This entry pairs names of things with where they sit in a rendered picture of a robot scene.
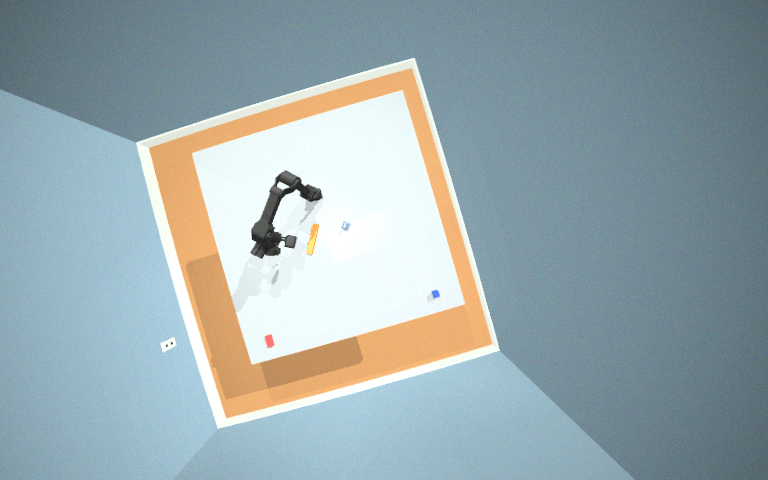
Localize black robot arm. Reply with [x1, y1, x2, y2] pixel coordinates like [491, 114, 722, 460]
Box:
[250, 170, 323, 259]

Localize orange bar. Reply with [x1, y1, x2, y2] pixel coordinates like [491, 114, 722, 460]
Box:
[306, 223, 319, 255]

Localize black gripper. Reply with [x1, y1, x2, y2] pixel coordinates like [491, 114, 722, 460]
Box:
[272, 231, 296, 249]

